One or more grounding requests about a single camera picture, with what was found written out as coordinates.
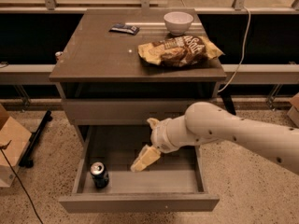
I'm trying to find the white ceramic bowl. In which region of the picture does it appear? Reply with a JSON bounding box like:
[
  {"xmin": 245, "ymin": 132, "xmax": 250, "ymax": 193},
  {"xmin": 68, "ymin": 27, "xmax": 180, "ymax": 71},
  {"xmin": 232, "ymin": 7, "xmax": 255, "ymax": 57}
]
[{"xmin": 164, "ymin": 11, "xmax": 193, "ymax": 35}]

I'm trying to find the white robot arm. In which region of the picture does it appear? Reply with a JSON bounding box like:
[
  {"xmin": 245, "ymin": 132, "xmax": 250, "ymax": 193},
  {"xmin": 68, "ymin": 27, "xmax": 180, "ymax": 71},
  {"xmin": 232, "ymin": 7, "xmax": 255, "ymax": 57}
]
[{"xmin": 131, "ymin": 102, "xmax": 299, "ymax": 174}]

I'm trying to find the cardboard box right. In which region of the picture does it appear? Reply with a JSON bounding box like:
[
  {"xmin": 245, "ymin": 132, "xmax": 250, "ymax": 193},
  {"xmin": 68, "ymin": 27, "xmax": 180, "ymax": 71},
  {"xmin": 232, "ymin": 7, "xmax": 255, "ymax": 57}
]
[{"xmin": 287, "ymin": 92, "xmax": 299, "ymax": 127}]

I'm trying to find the yellow brown chip bag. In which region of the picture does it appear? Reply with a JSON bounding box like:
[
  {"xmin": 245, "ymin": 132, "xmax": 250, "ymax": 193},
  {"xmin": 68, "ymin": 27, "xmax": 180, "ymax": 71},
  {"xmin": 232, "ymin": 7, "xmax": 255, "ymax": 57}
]
[{"xmin": 138, "ymin": 35, "xmax": 223, "ymax": 67}]

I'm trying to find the black cable on floor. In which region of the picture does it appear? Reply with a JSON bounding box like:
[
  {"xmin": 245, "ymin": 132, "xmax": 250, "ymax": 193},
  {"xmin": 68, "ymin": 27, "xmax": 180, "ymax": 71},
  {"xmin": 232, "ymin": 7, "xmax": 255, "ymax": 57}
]
[{"xmin": 0, "ymin": 147, "xmax": 46, "ymax": 224}]

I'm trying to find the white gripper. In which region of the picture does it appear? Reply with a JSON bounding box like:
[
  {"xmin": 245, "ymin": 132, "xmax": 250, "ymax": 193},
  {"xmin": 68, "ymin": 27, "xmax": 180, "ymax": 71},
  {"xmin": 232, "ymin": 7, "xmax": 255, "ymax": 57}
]
[{"xmin": 131, "ymin": 118, "xmax": 175, "ymax": 172}]

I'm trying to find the closed grey top drawer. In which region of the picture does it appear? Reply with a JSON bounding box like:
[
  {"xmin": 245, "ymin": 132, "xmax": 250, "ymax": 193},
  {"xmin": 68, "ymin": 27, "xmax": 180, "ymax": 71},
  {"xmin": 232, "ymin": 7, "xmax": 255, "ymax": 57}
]
[{"xmin": 61, "ymin": 97, "xmax": 218, "ymax": 126}]

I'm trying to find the cardboard box left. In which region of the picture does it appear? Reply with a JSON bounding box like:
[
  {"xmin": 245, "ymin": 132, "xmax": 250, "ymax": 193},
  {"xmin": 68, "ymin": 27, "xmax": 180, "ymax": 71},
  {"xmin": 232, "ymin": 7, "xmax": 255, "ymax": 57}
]
[{"xmin": 0, "ymin": 105, "xmax": 31, "ymax": 188}]

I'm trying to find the black stand leg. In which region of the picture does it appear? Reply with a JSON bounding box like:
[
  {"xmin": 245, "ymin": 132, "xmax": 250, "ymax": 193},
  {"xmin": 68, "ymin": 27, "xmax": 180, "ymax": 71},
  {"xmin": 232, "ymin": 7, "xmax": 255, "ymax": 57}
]
[
  {"xmin": 19, "ymin": 110, "xmax": 52, "ymax": 168},
  {"xmin": 220, "ymin": 91, "xmax": 236, "ymax": 115}
]

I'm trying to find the open grey middle drawer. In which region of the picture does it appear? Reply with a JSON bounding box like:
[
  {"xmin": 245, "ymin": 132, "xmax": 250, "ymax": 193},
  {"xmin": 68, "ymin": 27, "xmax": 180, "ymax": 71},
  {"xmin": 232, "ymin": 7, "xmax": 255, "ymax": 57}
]
[{"xmin": 59, "ymin": 125, "xmax": 220, "ymax": 213}]

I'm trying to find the small can behind cabinet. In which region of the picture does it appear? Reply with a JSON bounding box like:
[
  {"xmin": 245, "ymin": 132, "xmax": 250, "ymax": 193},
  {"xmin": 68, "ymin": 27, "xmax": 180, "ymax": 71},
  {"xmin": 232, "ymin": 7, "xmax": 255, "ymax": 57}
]
[{"xmin": 55, "ymin": 51, "xmax": 63, "ymax": 62}]

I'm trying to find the dark blue snack packet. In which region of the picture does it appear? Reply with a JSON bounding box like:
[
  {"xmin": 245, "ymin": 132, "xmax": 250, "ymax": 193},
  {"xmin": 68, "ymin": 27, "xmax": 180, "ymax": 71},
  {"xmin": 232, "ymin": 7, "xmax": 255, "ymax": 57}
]
[{"xmin": 109, "ymin": 23, "xmax": 139, "ymax": 35}]

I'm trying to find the cardboard box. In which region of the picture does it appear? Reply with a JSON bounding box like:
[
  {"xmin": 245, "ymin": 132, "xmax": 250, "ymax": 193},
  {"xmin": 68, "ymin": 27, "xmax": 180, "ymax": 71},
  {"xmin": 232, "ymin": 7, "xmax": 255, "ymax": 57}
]
[
  {"xmin": 287, "ymin": 92, "xmax": 299, "ymax": 127},
  {"xmin": 0, "ymin": 105, "xmax": 31, "ymax": 188}
]

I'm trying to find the blue pepsi can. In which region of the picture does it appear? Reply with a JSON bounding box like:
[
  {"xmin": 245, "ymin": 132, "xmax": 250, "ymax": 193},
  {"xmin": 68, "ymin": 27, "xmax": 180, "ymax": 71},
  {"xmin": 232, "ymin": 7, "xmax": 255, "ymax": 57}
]
[{"xmin": 90, "ymin": 161, "xmax": 109, "ymax": 189}]

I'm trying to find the black stand leg left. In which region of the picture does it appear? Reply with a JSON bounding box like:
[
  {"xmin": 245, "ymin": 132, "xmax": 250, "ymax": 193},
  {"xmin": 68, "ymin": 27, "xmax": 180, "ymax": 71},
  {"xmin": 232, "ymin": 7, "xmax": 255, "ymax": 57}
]
[{"xmin": 19, "ymin": 110, "xmax": 52, "ymax": 168}]

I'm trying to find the grey drawer cabinet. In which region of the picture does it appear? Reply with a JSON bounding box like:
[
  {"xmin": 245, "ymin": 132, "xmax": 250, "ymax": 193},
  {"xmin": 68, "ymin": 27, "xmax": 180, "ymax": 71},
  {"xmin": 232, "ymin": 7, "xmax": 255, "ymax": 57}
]
[{"xmin": 50, "ymin": 8, "xmax": 226, "ymax": 144}]

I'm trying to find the black stand leg right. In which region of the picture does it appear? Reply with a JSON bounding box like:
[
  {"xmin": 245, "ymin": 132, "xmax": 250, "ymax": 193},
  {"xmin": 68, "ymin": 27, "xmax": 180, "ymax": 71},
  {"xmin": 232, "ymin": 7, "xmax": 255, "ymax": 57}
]
[{"xmin": 220, "ymin": 91, "xmax": 236, "ymax": 115}]

